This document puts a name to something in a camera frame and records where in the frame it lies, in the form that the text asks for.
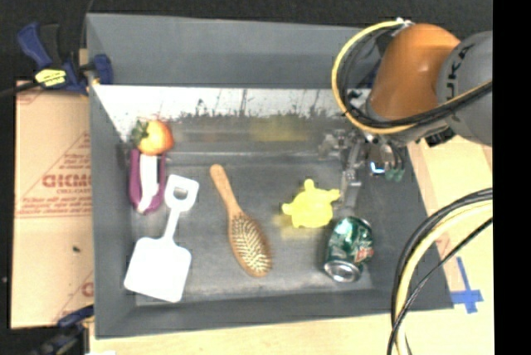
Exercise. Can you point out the white toy shovel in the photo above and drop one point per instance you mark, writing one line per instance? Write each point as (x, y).
(159, 266)

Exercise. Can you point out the brown cardboard board red print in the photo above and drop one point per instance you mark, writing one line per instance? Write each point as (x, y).
(50, 245)

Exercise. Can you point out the purple toy eggplant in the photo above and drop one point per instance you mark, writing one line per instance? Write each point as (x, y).
(137, 187)

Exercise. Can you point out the red toy strawberry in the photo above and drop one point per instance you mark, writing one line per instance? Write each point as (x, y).
(155, 137)

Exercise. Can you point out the yellow toy turtle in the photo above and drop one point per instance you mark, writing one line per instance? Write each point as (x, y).
(309, 210)

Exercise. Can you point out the green soda can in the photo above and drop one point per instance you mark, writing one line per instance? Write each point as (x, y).
(350, 245)

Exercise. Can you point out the grey metal bin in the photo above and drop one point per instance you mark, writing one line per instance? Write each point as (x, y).
(249, 54)

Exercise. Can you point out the black cylinder on white bracket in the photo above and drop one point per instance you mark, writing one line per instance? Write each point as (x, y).
(439, 136)

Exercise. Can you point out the wooden hairbrush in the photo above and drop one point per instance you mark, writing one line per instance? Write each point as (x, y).
(249, 241)

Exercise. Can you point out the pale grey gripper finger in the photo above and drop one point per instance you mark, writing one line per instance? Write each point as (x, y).
(352, 195)
(344, 189)

